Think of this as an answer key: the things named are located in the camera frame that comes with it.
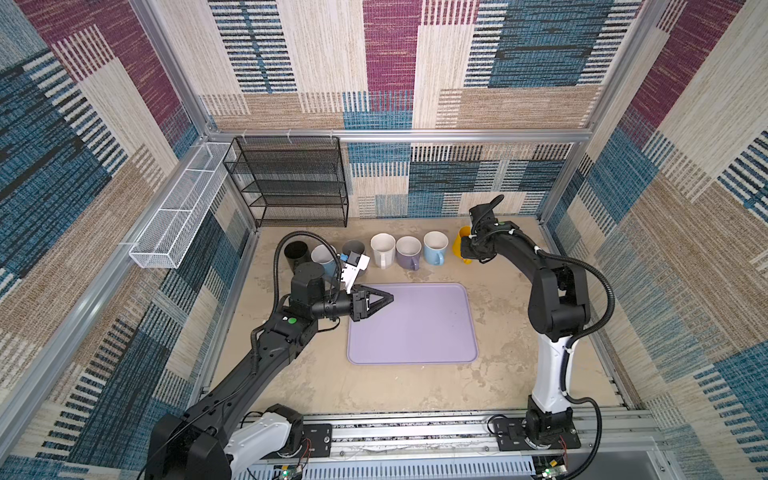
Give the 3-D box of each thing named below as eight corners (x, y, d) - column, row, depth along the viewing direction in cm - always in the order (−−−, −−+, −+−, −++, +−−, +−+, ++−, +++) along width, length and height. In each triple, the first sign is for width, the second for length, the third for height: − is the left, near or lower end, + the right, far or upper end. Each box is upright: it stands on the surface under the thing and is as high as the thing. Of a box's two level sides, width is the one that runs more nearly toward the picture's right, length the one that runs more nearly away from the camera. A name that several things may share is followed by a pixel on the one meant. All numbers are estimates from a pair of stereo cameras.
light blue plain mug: (423, 274, 106) (426, 256, 98) (421, 248, 113) (423, 230, 106) (446, 273, 106) (451, 256, 98) (443, 248, 113) (446, 230, 106)
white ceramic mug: (377, 281, 105) (376, 261, 96) (371, 255, 113) (370, 234, 104) (399, 278, 106) (400, 257, 97) (392, 251, 114) (392, 230, 105)
